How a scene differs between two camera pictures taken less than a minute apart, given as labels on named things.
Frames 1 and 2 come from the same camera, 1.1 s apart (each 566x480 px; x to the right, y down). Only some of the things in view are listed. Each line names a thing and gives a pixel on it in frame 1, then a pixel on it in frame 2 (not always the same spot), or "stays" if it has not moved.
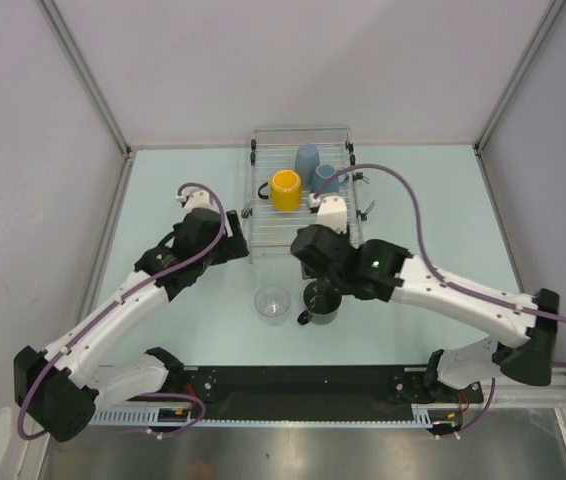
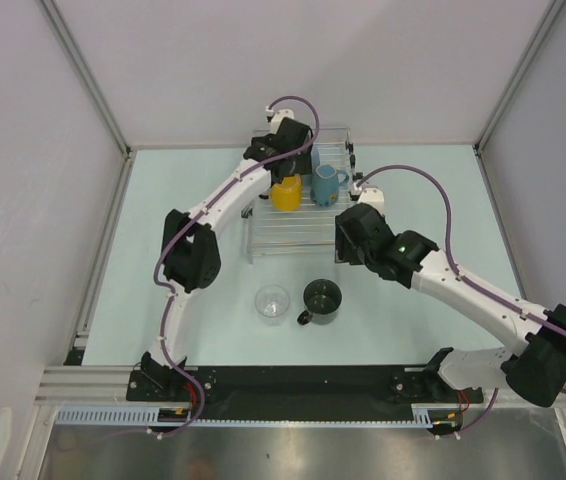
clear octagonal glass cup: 273,303 stays
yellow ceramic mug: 285,190 stays
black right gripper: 307,272 to 343,251
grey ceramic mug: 322,303 stays
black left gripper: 231,247 to 302,163
